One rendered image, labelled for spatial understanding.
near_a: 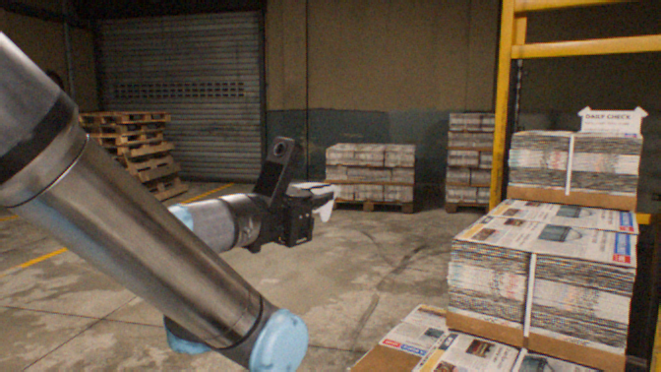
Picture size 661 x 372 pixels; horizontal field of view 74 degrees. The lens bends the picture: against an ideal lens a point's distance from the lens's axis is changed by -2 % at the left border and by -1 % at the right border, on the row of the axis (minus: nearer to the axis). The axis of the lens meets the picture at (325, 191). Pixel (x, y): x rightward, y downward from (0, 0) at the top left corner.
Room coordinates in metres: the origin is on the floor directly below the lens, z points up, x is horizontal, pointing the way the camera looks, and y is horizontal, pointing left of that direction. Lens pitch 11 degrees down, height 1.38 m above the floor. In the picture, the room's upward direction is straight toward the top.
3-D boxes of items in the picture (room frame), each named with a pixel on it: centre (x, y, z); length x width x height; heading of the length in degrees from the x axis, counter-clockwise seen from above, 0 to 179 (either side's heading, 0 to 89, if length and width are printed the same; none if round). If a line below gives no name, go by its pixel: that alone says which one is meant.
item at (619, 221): (1.27, -0.70, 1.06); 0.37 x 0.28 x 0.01; 57
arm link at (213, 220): (0.55, 0.18, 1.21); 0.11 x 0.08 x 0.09; 141
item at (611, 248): (1.04, -0.54, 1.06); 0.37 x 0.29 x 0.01; 56
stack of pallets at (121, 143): (6.79, 3.09, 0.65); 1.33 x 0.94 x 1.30; 171
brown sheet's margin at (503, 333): (1.04, -0.53, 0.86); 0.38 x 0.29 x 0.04; 56
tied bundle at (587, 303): (1.04, -0.53, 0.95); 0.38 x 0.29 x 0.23; 56
